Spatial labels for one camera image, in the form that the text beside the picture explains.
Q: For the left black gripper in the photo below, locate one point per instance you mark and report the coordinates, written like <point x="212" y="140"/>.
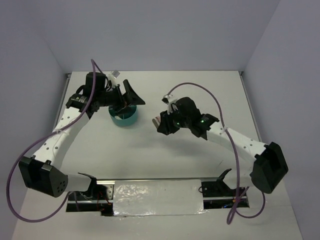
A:
<point x="130" y="97"/>

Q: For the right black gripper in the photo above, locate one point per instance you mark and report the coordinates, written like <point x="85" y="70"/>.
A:
<point x="166" y="126"/>

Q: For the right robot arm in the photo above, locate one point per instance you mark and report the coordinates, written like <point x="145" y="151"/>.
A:
<point x="265" y="165"/>

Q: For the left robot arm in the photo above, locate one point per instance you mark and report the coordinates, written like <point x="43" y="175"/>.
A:
<point x="41" y="172"/>

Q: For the teal round organizer container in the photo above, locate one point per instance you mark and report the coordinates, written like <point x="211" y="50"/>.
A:
<point x="125" y="119"/>

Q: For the silver foil cover plate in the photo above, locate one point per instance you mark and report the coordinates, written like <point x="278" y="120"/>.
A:
<point x="157" y="198"/>

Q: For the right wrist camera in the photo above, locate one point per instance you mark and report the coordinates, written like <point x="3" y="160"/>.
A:
<point x="170" y="100"/>

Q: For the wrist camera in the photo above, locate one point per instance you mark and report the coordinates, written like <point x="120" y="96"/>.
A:
<point x="112" y="78"/>
<point x="170" y="100"/>

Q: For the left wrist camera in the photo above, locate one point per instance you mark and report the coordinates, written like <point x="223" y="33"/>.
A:
<point x="112" y="78"/>

